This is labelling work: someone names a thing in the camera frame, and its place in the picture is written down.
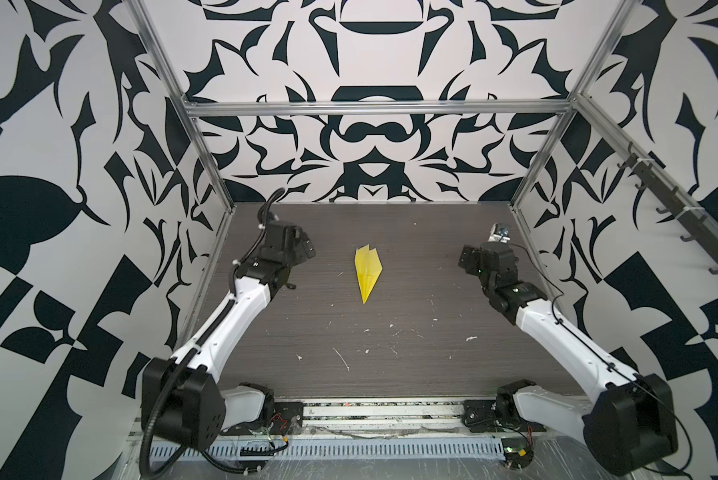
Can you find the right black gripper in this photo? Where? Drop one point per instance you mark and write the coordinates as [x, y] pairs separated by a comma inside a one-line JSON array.
[[477, 257]]

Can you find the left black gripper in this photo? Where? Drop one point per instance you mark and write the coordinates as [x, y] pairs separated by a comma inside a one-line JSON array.
[[301, 253]]

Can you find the yellow square paper sheet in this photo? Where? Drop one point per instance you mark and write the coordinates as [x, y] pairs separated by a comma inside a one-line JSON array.
[[368, 269]]

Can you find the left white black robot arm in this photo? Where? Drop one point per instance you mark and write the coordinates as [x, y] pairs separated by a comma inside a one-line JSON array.
[[181, 399]]

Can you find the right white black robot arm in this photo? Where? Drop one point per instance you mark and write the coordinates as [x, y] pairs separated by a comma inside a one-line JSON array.
[[626, 420]]

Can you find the small green-lit electronics box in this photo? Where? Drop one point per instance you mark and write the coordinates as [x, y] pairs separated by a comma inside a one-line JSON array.
[[518, 454]]

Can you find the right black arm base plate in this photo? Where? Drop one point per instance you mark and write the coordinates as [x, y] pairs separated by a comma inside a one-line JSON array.
[[490, 415]]

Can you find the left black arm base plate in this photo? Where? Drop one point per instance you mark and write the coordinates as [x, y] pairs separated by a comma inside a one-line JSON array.
[[278, 418]]

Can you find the aluminium front rail frame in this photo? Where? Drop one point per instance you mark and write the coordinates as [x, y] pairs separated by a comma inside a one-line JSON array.
[[383, 414]]

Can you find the black wall hook rail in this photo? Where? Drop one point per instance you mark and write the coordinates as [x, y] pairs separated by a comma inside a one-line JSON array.
[[675, 204]]

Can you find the white slotted cable duct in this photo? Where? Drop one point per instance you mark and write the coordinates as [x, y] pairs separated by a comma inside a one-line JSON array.
[[249, 449]]

